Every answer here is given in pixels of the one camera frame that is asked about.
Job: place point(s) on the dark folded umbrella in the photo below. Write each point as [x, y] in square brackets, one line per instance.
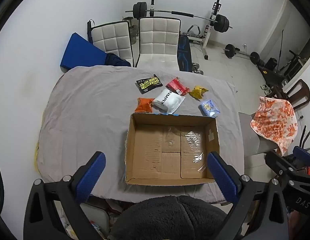
[90, 31]

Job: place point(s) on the white plastic bag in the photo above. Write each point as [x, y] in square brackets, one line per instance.
[168, 101]

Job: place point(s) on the black wipes packet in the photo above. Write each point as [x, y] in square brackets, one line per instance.
[148, 83]

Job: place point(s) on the red snack packet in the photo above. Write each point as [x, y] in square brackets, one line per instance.
[176, 86]

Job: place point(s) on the orange snack packet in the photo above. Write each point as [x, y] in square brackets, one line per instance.
[144, 105]

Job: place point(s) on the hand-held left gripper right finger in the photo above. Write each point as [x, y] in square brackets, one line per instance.
[221, 177]

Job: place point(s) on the grey upholstered chair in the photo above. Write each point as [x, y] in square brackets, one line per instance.
[247, 135]

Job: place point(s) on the black padded bench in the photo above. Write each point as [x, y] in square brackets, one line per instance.
[268, 76]

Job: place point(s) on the blue tissue packet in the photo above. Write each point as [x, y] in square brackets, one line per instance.
[209, 108]

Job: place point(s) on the person's dark fleece clothing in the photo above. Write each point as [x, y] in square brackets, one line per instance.
[170, 220]

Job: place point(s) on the yellow snack packet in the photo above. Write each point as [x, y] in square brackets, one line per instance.
[197, 92]

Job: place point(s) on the orange patterned towel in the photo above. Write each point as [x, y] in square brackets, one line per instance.
[274, 122]

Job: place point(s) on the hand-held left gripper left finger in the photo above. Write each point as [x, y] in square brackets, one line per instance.
[93, 177]

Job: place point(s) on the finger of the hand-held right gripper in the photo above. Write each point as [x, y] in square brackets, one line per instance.
[301, 152]
[277, 162]

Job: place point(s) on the long barbell with black plates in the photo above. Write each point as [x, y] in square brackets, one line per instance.
[141, 9]

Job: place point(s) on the small dumbbell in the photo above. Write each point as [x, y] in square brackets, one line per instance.
[197, 68]

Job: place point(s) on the dark blue garment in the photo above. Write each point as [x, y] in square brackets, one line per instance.
[117, 60]

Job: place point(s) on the black exercise machine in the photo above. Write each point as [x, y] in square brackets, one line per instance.
[293, 65]

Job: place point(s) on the cardboard box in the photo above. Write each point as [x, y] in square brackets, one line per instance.
[150, 155]

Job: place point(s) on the white shoes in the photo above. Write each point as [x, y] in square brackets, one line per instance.
[265, 88]

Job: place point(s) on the black box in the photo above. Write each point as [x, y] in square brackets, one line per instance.
[271, 63]

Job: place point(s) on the black weight bench pad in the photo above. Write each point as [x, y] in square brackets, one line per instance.
[184, 52]

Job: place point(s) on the brown wooden chair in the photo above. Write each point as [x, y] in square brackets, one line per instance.
[303, 90]

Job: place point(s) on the grey tablecloth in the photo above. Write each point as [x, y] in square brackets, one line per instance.
[90, 110]

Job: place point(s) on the short barbell with black plates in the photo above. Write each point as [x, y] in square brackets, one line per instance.
[229, 50]

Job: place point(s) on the white padded chair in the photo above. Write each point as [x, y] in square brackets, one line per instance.
[111, 40]
[157, 40]

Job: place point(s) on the blue foam mat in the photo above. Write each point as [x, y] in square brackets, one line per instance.
[81, 52]

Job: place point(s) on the yellow sheet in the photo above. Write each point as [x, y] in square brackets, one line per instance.
[36, 157]

